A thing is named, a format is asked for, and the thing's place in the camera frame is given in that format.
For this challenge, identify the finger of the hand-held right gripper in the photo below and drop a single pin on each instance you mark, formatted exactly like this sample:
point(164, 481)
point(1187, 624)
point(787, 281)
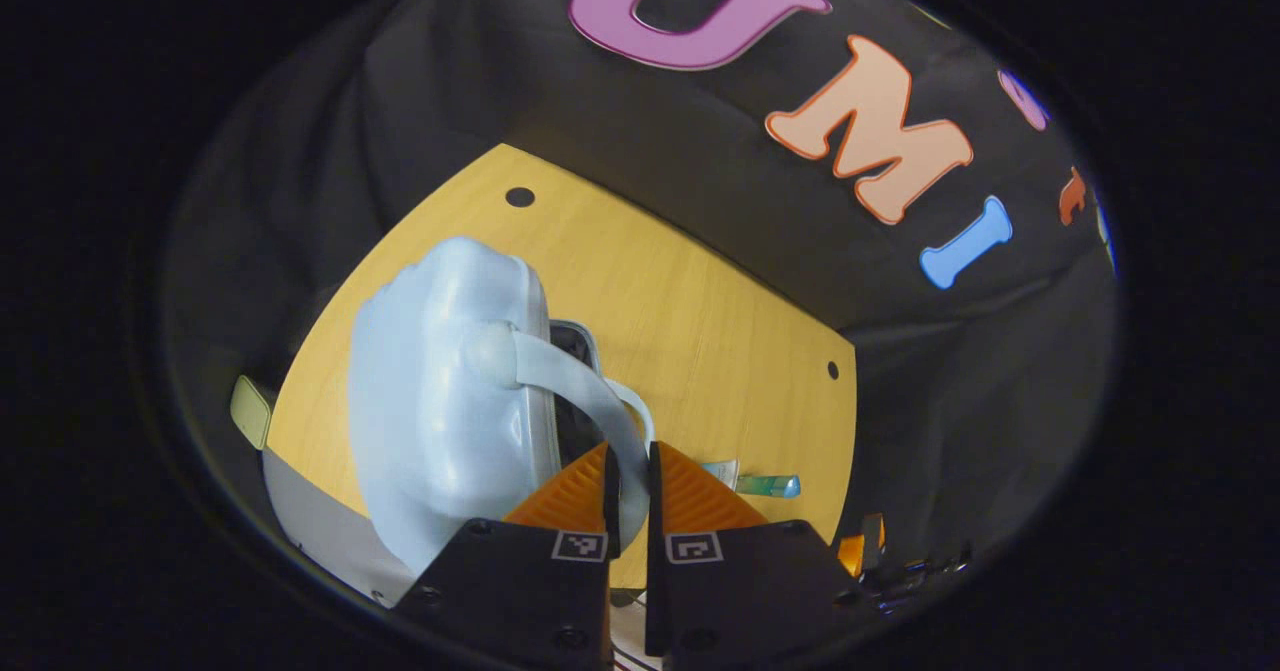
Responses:
point(852, 551)

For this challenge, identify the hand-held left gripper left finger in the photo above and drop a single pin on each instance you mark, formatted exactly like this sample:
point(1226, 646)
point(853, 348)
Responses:
point(612, 511)

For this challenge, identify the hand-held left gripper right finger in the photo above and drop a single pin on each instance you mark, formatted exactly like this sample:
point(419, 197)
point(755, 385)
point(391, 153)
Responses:
point(655, 511)

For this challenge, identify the teal skin care bottle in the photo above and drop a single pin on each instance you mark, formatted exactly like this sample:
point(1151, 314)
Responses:
point(770, 486)

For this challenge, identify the light blue suitcase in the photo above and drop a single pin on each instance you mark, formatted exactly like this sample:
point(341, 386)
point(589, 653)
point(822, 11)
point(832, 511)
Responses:
point(430, 401)

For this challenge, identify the pale green pad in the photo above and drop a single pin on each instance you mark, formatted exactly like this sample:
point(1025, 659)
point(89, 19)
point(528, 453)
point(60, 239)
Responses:
point(250, 411)

